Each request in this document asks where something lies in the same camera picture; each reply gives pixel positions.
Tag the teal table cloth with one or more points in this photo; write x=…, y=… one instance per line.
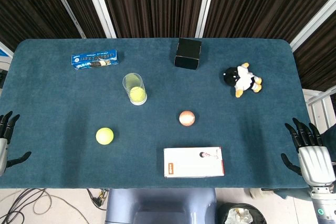
x=157, y=134

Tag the black cardboard box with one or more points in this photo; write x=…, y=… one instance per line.
x=187, y=54

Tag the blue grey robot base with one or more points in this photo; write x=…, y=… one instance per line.
x=161, y=206

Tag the white red carton box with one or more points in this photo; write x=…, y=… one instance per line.
x=193, y=162

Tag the orange pink ball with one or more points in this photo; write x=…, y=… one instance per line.
x=187, y=118

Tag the black trash bin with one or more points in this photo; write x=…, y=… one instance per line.
x=241, y=214

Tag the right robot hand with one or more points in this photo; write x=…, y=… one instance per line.
x=313, y=161

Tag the clear plastic cup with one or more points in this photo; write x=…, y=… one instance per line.
x=134, y=89

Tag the blue biscuit box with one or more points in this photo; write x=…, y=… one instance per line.
x=95, y=59

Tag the yellow tennis ball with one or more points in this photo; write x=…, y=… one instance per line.
x=104, y=136

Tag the white metal rack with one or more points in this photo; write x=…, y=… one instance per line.
x=320, y=106

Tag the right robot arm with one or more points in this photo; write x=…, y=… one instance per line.
x=324, y=203

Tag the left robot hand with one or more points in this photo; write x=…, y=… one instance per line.
x=3, y=145

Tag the penguin plush toy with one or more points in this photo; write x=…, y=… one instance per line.
x=242, y=79

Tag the tennis ball inside tube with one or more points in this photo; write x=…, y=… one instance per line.
x=137, y=95

